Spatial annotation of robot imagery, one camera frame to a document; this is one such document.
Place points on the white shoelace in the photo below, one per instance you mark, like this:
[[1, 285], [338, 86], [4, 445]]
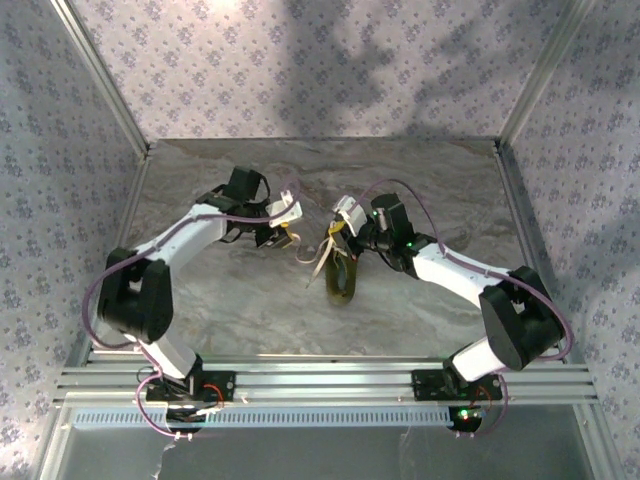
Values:
[[322, 257]]

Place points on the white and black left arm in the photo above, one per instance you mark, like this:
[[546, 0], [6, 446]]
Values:
[[165, 250]]

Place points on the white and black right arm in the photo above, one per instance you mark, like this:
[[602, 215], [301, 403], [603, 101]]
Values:
[[450, 270]]

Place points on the aluminium table edge bar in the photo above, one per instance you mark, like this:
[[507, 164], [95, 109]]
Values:
[[535, 250], [107, 260]]

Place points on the black right controller board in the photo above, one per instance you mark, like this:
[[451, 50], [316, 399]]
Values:
[[467, 417]]

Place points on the black controller board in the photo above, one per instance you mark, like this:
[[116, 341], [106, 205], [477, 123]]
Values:
[[185, 417], [467, 417]]

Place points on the black left controller board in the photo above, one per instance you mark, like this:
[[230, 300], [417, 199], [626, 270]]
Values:
[[185, 417]]

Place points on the aluminium mounting rail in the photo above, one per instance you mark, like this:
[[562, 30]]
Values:
[[325, 380]]

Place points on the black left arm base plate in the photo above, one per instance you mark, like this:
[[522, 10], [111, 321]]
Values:
[[220, 385]]

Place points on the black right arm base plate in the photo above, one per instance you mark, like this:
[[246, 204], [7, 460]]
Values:
[[430, 385]]

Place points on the aluminium frame post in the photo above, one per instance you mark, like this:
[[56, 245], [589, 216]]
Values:
[[100, 75], [542, 70]]

